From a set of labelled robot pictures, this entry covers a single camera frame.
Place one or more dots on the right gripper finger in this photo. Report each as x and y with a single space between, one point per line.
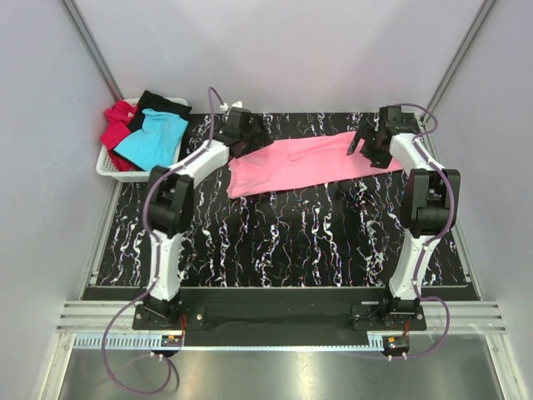
380 161
364 130

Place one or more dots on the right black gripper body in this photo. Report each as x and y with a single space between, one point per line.
371 142

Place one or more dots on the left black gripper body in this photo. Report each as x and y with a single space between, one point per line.
245 137

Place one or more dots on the pink t shirt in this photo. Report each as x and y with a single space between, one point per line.
299 163

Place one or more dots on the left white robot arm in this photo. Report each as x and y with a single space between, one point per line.
169 207

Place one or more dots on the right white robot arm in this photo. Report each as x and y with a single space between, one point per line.
428 208

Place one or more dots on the cyan t shirt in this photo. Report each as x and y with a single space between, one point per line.
156 142

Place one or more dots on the black t shirt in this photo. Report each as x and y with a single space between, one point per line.
158 103

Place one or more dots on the red t shirt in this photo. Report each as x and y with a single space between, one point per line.
118 117

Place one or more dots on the right control board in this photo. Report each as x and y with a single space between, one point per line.
394 342

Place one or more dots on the control board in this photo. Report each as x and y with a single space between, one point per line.
172 341
394 342

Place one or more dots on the left control board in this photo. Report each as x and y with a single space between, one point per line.
172 341

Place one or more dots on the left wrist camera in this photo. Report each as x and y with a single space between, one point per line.
225 107

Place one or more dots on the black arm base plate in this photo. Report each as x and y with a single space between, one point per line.
302 332

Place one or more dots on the white slotted cable duct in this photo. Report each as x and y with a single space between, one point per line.
121 341

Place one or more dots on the aluminium frame rail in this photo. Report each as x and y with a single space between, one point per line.
459 317

